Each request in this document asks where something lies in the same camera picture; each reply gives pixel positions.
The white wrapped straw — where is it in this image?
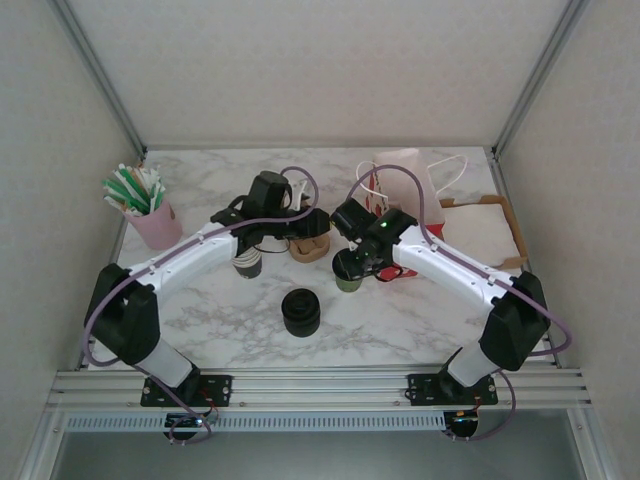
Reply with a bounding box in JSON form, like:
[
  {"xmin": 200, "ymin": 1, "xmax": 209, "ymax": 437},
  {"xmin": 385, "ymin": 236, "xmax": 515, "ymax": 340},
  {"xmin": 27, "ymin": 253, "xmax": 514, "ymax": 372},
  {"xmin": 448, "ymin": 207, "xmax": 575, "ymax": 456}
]
[
  {"xmin": 115, "ymin": 162, "xmax": 146, "ymax": 201},
  {"xmin": 144, "ymin": 166, "xmax": 162, "ymax": 201},
  {"xmin": 104, "ymin": 194, "xmax": 139, "ymax": 216}
]

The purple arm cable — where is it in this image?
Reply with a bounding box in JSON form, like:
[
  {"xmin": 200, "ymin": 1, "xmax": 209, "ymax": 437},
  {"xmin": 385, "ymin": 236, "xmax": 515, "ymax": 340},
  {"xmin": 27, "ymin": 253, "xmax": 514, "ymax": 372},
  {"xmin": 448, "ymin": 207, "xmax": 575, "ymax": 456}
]
[
  {"xmin": 347, "ymin": 164, "xmax": 574, "ymax": 444},
  {"xmin": 82, "ymin": 165, "xmax": 321, "ymax": 446}
]

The aluminium frame post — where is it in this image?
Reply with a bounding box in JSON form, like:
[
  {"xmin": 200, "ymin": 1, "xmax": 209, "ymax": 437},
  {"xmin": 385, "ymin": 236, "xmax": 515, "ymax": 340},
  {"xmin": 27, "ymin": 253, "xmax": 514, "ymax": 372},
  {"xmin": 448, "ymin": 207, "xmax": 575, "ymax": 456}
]
[
  {"xmin": 49, "ymin": 0, "xmax": 149, "ymax": 157},
  {"xmin": 491, "ymin": 0, "xmax": 591, "ymax": 161}
]

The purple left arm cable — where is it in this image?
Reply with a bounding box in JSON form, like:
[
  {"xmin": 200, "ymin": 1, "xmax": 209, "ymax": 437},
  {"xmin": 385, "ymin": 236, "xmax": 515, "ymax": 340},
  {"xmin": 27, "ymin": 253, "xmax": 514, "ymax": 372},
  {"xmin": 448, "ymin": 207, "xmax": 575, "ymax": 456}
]
[{"xmin": 82, "ymin": 165, "xmax": 321, "ymax": 446}]

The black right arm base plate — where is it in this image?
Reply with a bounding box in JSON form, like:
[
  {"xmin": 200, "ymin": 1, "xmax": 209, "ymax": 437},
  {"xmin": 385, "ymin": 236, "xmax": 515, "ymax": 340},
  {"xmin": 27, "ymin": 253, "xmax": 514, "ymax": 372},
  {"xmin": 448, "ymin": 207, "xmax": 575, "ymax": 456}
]
[{"xmin": 407, "ymin": 372, "xmax": 500, "ymax": 406}]

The aluminium mounting rail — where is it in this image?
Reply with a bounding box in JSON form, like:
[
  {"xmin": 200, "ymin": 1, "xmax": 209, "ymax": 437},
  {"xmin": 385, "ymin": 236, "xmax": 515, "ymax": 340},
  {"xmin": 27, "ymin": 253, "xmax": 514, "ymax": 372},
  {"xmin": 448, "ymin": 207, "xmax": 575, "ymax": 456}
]
[{"xmin": 44, "ymin": 368, "xmax": 594, "ymax": 412}]

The stack of brown pulp carriers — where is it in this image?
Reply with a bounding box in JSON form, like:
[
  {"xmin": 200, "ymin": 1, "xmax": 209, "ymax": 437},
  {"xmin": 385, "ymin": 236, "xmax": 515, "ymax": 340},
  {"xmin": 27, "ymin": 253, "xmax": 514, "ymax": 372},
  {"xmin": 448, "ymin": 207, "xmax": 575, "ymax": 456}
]
[{"xmin": 289, "ymin": 234, "xmax": 332, "ymax": 265}]

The pink straw holder cup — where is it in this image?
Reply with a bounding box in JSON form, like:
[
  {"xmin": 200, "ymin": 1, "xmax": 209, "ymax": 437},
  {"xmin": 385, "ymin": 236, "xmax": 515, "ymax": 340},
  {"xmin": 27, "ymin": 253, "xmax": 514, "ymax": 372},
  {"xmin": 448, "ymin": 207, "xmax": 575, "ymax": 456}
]
[{"xmin": 123, "ymin": 199, "xmax": 184, "ymax": 250}]

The stack of paper cups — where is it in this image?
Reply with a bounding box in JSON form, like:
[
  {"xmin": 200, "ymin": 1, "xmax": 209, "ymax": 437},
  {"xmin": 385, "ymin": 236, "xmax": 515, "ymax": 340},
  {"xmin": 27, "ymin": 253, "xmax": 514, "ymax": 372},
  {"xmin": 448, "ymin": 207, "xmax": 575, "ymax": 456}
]
[{"xmin": 232, "ymin": 247, "xmax": 264, "ymax": 280}]

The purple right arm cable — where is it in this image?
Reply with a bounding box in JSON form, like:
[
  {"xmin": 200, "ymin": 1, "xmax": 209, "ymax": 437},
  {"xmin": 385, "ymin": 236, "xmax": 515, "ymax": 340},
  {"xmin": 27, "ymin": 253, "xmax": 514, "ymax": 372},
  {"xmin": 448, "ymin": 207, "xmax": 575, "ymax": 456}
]
[{"xmin": 347, "ymin": 164, "xmax": 574, "ymax": 444}]

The stack of black cup lids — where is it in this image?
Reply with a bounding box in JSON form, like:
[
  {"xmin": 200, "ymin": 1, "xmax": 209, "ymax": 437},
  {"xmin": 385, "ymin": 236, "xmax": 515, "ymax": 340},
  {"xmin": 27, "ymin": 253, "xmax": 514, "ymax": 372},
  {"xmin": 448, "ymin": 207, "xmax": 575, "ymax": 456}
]
[{"xmin": 281, "ymin": 288, "xmax": 322, "ymax": 339}]

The brown cardboard tray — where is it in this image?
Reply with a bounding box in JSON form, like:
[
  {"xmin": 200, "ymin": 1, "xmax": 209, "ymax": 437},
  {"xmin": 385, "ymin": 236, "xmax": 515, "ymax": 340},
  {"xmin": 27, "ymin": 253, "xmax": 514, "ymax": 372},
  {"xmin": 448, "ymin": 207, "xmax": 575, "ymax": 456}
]
[{"xmin": 438, "ymin": 195, "xmax": 529, "ymax": 271}]

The small black circuit board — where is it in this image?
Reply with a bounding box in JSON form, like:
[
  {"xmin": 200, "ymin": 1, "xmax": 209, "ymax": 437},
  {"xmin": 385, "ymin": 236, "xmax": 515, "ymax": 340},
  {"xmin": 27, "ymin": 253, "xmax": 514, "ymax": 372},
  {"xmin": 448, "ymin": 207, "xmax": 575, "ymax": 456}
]
[
  {"xmin": 444, "ymin": 410, "xmax": 484, "ymax": 441},
  {"xmin": 164, "ymin": 412, "xmax": 209, "ymax": 444}
]

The white slotted cable duct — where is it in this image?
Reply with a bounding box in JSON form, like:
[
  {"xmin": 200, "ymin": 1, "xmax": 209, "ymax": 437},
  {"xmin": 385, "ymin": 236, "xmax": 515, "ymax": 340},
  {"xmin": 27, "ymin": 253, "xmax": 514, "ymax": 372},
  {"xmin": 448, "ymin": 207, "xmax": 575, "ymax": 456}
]
[{"xmin": 64, "ymin": 412, "xmax": 446, "ymax": 432}]

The green paper coffee cup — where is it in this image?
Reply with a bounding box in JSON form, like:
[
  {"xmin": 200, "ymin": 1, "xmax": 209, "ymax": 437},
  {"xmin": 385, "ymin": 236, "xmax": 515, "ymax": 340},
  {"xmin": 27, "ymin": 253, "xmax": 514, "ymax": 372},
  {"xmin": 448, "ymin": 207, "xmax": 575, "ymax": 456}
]
[{"xmin": 334, "ymin": 273, "xmax": 365, "ymax": 294}]

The white napkin stack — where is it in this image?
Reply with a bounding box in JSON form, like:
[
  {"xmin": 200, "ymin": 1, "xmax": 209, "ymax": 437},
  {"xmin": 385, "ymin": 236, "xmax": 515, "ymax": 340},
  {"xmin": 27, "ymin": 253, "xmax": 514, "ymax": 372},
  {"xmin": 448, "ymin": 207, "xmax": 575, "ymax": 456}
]
[{"xmin": 444, "ymin": 204, "xmax": 521, "ymax": 266}]

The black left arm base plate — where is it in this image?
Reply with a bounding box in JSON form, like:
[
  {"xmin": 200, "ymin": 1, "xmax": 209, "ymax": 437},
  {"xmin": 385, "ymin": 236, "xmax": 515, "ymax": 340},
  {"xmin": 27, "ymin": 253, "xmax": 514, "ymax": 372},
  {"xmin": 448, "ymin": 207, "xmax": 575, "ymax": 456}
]
[{"xmin": 139, "ymin": 374, "xmax": 234, "ymax": 407}]

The white red printed paper bag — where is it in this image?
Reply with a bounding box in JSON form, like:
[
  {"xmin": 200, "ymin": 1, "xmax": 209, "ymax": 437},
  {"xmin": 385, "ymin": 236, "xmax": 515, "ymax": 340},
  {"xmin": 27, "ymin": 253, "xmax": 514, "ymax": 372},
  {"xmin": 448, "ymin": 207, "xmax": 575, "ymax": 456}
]
[{"xmin": 355, "ymin": 148, "xmax": 469, "ymax": 279}]

